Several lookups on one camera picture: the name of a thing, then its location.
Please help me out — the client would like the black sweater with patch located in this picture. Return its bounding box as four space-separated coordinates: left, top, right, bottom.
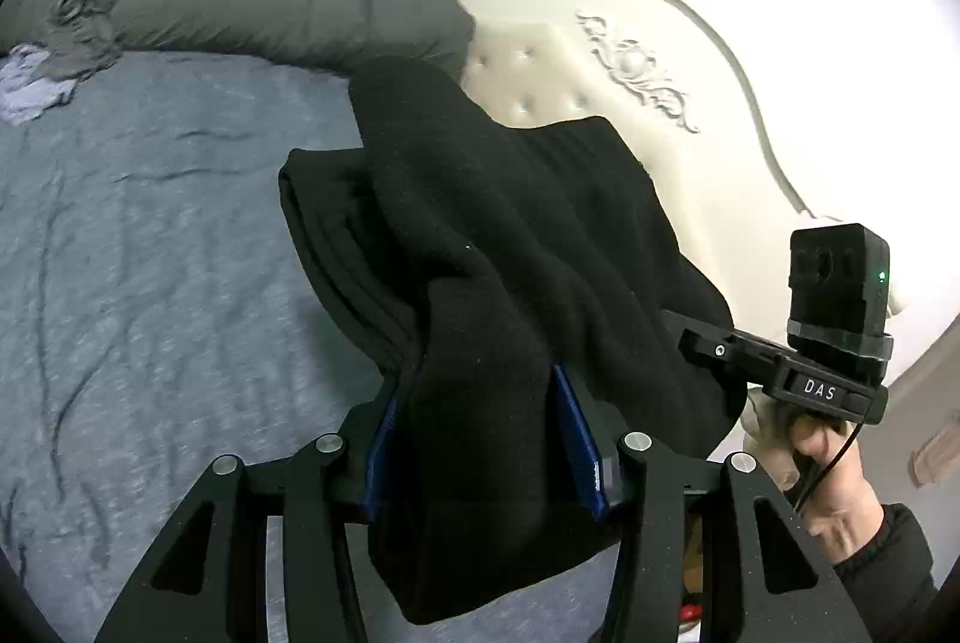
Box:
280 58 745 625

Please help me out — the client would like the right forearm black sleeve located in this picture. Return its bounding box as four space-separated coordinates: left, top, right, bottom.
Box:
835 503 937 641

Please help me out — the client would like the right hand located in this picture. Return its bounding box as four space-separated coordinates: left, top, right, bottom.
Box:
740 388 884 565

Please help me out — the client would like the red and orange floor clutter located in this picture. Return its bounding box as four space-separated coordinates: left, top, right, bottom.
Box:
679 518 704 633

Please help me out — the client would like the cream carved bed headboard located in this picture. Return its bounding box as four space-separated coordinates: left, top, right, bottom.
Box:
458 0 882 340

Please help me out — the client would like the blue-grey woven bed cover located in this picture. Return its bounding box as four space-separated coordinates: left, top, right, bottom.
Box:
2 53 381 641

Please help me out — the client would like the small light blue cloth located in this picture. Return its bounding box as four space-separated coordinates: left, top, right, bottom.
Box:
0 44 78 126

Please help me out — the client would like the dark grey rolled duvet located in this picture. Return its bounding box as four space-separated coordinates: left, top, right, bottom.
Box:
2 0 475 77

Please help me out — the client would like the black camera box green light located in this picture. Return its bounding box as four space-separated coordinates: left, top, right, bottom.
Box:
788 223 893 388

